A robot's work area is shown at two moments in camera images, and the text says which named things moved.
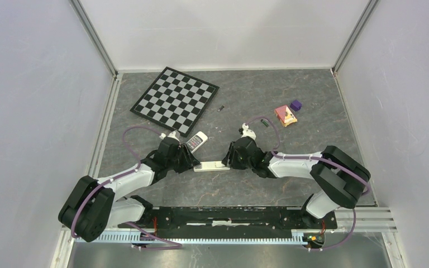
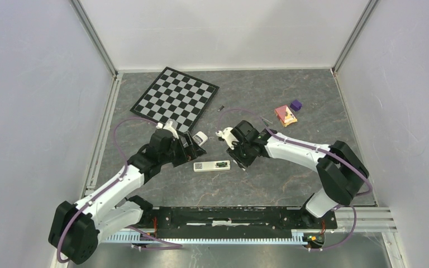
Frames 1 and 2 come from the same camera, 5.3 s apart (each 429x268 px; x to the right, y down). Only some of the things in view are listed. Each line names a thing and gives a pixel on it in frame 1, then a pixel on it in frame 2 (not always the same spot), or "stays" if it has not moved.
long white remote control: (211, 166) stays
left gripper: (189, 161) to (189, 153)
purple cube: (296, 105) stays
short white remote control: (197, 141) stays
